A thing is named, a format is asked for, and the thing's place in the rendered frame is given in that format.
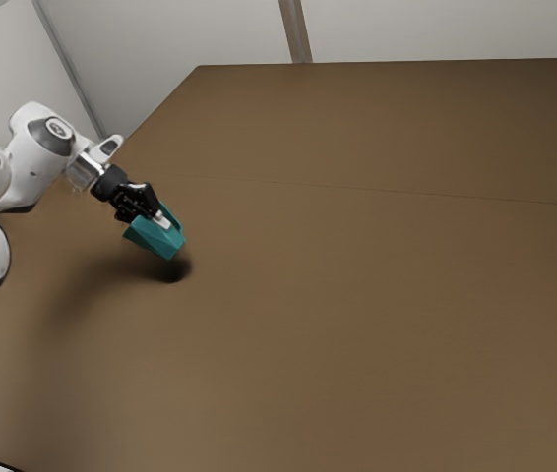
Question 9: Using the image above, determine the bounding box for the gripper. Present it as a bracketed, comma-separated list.
[89, 165, 172, 230]

